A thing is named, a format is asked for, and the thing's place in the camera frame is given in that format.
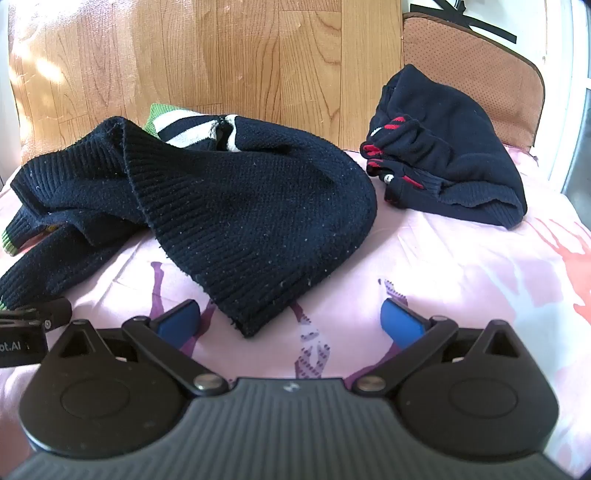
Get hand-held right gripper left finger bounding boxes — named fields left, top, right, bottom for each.
left=46, top=299, right=229, bottom=397

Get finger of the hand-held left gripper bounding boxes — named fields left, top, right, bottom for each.
left=0, top=298, right=73, bottom=331

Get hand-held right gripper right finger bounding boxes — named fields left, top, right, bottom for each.
left=352, top=298, right=532, bottom=397

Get navy green white striped sweater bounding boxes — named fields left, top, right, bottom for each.
left=0, top=104, right=378, bottom=339

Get pink printed bed sheet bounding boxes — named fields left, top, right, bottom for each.
left=0, top=143, right=591, bottom=462

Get navy sweater with red pattern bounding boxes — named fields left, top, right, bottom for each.
left=360, top=64, right=528, bottom=232

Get brown mesh cushion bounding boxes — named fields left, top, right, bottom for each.
left=402, top=11, right=546, bottom=148

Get black tape strips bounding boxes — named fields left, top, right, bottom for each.
left=410, top=0, right=515, bottom=42

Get white window frame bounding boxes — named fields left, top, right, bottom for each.
left=538, top=0, right=591, bottom=195

